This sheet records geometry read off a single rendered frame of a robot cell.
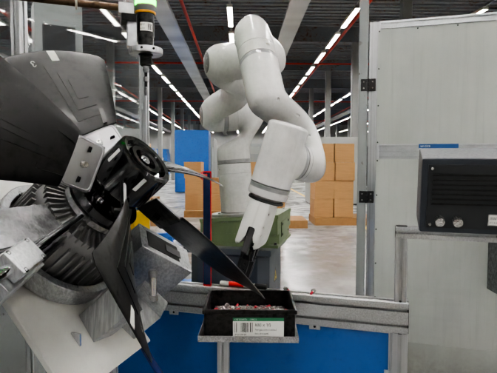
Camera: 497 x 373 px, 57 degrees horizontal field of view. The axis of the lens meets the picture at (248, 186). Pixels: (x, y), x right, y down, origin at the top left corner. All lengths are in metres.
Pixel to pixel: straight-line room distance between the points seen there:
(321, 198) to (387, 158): 6.47
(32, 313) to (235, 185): 0.91
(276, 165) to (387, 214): 1.81
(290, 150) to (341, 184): 8.26
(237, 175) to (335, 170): 7.55
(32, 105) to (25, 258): 0.24
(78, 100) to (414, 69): 2.04
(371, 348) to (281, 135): 0.67
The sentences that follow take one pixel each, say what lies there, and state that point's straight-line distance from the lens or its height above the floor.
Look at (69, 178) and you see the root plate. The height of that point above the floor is 1.19.
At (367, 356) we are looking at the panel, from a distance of 1.33.
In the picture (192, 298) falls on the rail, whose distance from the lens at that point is 1.37.
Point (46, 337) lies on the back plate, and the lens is 0.88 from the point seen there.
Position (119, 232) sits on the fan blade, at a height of 1.12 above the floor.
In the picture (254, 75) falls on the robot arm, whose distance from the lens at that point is 1.03.
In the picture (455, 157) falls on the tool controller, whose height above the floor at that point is 1.23.
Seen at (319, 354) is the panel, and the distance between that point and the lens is 1.34.
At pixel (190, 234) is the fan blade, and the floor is 1.07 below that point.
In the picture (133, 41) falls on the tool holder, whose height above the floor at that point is 1.46.
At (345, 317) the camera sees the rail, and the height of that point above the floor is 0.81.
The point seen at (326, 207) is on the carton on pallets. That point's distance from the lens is 9.13.
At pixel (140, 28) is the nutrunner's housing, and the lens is 1.02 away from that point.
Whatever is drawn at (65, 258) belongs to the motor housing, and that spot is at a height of 1.04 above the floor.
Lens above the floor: 1.22
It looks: 3 degrees down
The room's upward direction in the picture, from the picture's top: straight up
